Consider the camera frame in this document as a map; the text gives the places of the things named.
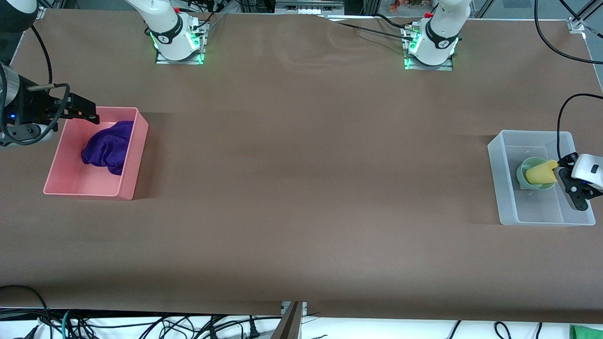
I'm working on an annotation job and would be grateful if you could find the yellow cup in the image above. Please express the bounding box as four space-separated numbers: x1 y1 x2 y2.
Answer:
525 160 559 185

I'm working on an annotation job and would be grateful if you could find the purple cloth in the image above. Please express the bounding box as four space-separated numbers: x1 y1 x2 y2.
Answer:
81 121 135 176

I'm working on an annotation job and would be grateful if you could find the green bowl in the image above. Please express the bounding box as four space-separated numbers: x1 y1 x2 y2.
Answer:
516 157 557 191

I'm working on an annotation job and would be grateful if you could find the green cloth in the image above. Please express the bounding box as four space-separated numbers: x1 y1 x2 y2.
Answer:
569 324 603 339

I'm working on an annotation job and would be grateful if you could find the clear plastic bin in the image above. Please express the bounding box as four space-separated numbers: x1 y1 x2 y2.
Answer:
488 130 596 227

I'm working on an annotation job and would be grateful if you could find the pink plastic bin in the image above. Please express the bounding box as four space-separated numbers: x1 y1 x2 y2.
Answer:
43 107 149 201

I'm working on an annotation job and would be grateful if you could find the white power strip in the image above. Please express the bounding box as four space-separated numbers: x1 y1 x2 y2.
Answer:
276 0 345 15

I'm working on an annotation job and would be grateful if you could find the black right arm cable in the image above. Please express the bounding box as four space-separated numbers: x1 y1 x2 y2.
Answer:
0 24 71 142

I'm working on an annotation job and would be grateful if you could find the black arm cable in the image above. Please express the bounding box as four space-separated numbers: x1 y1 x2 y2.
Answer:
534 0 603 161
0 24 71 142

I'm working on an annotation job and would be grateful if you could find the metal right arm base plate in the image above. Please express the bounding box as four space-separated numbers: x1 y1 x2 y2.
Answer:
155 20 206 65

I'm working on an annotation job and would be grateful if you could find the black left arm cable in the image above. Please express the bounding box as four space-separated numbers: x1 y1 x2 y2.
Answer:
534 0 603 161

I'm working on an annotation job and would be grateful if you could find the black looped floor cable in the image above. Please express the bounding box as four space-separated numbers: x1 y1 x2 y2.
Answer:
0 284 53 339

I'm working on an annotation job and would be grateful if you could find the black base cable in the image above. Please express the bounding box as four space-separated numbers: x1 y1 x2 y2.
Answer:
325 13 415 40

